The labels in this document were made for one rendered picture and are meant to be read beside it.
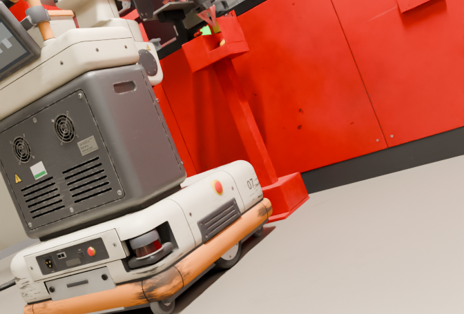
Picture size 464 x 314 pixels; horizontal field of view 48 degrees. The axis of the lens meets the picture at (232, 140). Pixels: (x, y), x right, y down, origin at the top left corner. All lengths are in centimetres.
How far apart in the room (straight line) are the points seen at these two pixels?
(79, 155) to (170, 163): 26
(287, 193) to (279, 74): 51
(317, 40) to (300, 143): 44
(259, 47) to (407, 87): 64
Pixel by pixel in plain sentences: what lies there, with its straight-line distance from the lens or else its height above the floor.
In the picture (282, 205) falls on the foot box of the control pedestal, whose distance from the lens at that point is 202.
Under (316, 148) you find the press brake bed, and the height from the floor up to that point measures 18.
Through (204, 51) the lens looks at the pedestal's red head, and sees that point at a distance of 207.
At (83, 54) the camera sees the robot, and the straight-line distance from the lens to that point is 146.
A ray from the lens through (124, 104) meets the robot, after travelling 148.
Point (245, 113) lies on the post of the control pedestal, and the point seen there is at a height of 43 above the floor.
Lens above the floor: 41
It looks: 2 degrees down
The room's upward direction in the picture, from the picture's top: 22 degrees counter-clockwise
